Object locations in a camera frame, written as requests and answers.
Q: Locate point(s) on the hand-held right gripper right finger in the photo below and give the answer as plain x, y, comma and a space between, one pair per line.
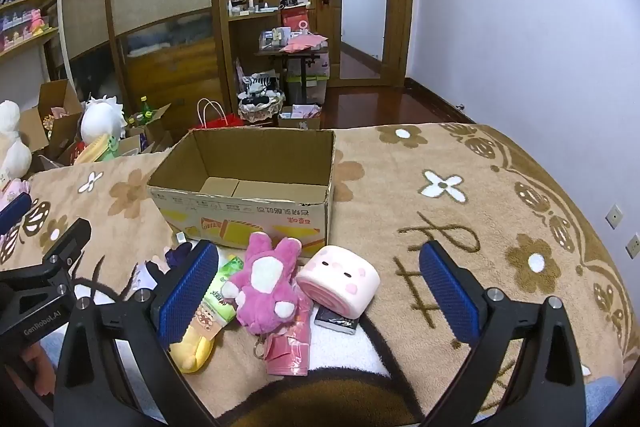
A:
447, 292

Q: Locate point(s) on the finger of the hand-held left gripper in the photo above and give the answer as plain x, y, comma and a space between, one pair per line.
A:
12, 213
67, 244

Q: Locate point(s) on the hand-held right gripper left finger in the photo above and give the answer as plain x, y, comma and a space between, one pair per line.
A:
187, 292

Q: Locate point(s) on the purple and white plush toy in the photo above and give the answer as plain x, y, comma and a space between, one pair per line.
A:
175, 257

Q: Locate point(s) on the green tissue packet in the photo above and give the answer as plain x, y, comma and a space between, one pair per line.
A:
227, 272

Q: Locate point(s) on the pink rabbit plush toy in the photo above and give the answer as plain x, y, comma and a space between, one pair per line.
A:
265, 277

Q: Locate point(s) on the printed cardboard box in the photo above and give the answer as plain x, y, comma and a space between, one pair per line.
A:
270, 222

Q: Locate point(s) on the black and pink packet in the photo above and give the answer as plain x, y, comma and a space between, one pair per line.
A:
336, 320

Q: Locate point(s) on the pink plastic packet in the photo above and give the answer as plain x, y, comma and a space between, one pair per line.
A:
289, 352

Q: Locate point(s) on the person's left hand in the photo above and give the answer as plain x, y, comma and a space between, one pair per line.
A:
40, 369

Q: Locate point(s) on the pink frilly cloth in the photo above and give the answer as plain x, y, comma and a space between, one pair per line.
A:
10, 196

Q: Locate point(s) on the white bear plush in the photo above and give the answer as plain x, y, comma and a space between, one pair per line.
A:
12, 142

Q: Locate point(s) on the beige floral blanket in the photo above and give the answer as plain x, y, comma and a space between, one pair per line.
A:
475, 217

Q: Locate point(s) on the green and yellow plush toy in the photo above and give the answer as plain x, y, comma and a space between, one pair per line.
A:
100, 148

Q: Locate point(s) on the open brown cardboard box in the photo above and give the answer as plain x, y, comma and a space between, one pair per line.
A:
55, 107

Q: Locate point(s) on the white haired plush doll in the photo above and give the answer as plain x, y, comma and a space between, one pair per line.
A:
102, 117

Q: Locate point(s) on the cardboard box with bottles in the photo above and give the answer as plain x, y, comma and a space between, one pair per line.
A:
155, 132

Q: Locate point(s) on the red paper bag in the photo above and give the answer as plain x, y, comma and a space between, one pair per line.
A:
220, 122

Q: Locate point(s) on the person's blue trousers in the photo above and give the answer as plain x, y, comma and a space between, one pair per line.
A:
605, 399

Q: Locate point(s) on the white curved pole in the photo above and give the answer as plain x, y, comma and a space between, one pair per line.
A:
63, 22

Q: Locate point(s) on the basket with striped plush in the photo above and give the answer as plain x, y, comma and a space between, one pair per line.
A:
260, 99

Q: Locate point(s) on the small cardboard box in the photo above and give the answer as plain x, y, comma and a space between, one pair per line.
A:
300, 119

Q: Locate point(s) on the clear plastic storage box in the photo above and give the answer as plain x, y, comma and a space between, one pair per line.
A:
310, 77

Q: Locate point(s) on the small dark table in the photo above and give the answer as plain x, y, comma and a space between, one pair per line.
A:
292, 53

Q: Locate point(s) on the red gift bag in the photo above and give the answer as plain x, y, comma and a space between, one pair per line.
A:
296, 18

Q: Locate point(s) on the wall socket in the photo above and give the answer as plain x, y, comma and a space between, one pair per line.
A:
634, 245
614, 216

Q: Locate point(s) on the wall shelf with figurines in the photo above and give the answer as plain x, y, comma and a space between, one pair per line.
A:
27, 7

